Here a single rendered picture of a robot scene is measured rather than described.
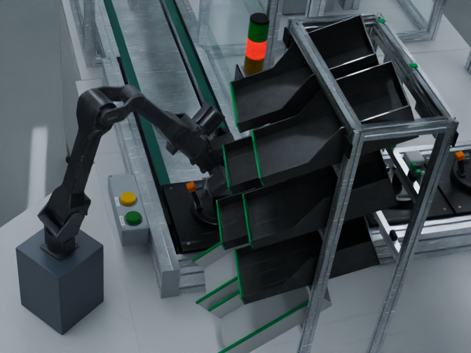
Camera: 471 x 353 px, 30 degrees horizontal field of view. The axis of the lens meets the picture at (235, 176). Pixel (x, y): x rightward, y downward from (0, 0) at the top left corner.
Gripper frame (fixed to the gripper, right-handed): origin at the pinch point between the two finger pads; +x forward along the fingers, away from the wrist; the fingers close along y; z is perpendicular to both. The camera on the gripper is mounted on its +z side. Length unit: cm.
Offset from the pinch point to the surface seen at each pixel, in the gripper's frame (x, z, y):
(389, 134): -35, 43, -54
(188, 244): 2.6, -16.5, -10.2
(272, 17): -15.6, 31.8, 17.3
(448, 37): 89, 67, 83
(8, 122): 52, -106, 166
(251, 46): -12.6, 23.5, 17.1
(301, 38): -40, 39, -26
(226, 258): 1.4, -7.9, -22.3
